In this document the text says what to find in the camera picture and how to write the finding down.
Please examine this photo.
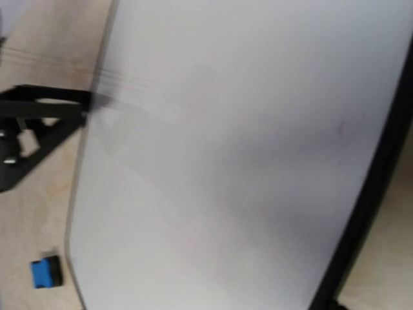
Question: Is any white whiteboard with black frame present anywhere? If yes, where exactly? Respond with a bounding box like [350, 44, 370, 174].
[68, 1, 412, 309]

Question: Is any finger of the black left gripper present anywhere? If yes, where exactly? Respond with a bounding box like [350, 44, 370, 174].
[0, 84, 93, 194]

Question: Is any blue whiteboard eraser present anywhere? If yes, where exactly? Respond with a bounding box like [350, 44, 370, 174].
[30, 255, 64, 289]

